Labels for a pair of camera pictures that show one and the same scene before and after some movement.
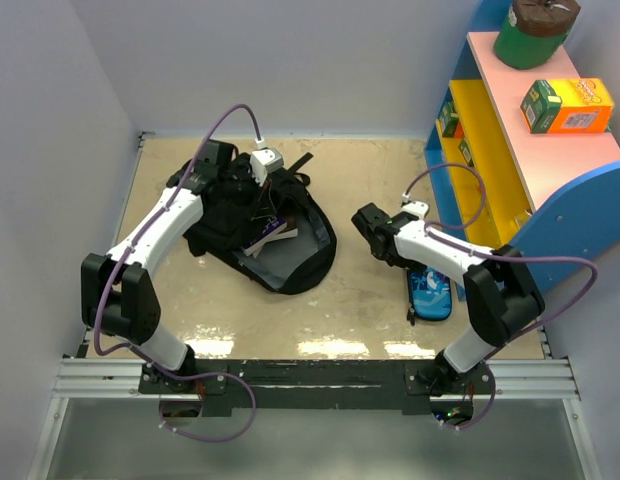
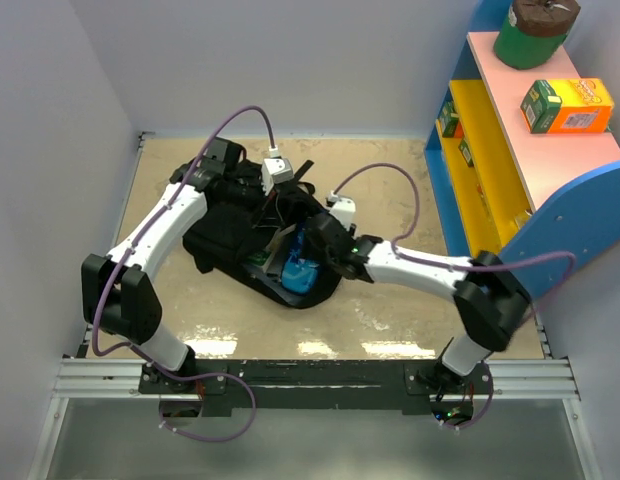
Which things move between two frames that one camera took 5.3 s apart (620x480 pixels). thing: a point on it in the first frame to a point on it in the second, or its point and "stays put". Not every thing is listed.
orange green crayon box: [567, 105] stays put
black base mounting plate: [312, 388] stays put
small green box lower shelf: [465, 152] stays put
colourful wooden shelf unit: [527, 159] stays put
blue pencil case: [429, 295] to [299, 274]
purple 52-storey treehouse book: [276, 226] to [277, 249]
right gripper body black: [401, 261] to [333, 259]
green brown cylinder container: [533, 32] stays put
